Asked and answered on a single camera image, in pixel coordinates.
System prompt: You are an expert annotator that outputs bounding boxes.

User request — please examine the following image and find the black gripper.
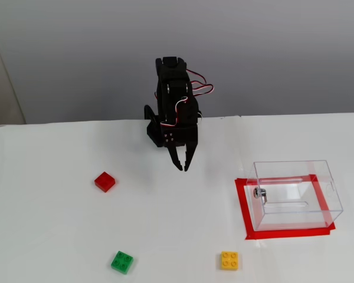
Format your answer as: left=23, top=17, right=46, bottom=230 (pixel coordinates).
left=162, top=124, right=200, bottom=173

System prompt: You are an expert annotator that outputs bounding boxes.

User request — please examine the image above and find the green lego brick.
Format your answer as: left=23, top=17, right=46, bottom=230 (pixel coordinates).
left=110, top=251, right=134, bottom=275

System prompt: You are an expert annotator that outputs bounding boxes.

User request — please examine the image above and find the red lego brick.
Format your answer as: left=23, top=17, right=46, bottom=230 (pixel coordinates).
left=94, top=171, right=116, bottom=193

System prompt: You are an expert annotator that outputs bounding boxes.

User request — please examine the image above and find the yellow lego brick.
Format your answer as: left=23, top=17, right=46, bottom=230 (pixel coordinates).
left=220, top=251, right=241, bottom=271

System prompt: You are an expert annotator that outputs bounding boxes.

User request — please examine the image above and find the transparent plastic box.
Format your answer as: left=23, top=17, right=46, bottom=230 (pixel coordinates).
left=246, top=160, right=344, bottom=232

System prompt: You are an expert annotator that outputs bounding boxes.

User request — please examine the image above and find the black table clamp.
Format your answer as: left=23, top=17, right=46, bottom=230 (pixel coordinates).
left=143, top=104, right=163, bottom=148

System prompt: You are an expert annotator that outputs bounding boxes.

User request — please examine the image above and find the silver cam lock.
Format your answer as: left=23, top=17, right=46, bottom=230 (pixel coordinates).
left=253, top=187, right=269, bottom=206

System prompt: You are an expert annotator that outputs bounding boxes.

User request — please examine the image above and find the red tape square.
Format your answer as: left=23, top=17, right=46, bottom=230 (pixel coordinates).
left=234, top=174, right=336, bottom=241

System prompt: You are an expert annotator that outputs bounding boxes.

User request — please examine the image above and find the red white gripper cable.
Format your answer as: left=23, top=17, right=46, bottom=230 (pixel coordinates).
left=175, top=97, right=188, bottom=125

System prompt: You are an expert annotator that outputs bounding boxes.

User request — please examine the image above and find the red white wrist cable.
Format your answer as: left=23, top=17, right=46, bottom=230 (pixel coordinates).
left=185, top=68, right=215, bottom=97

